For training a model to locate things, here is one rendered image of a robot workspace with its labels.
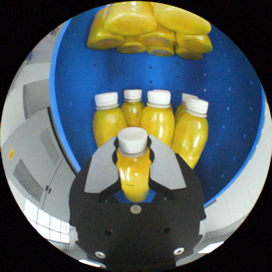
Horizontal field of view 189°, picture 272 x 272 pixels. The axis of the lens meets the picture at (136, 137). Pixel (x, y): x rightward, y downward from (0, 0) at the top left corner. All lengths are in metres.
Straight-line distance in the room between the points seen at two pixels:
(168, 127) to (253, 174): 3.49
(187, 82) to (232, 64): 0.15
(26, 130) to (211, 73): 1.67
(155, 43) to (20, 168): 1.59
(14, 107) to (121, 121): 2.78
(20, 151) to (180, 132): 1.54
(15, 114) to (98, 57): 2.69
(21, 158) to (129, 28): 1.52
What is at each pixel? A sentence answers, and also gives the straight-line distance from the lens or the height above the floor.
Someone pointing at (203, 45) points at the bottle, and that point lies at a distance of 0.18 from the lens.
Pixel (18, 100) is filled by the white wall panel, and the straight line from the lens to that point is 2.89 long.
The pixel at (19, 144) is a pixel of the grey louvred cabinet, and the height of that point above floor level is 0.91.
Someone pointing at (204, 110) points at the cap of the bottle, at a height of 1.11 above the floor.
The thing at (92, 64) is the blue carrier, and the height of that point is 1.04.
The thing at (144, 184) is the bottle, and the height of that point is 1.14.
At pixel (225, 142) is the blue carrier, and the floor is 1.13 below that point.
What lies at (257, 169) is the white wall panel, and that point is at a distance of 3.48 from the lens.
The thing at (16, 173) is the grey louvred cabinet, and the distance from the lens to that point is 1.50.
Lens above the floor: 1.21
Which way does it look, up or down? 58 degrees down
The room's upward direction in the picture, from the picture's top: 174 degrees clockwise
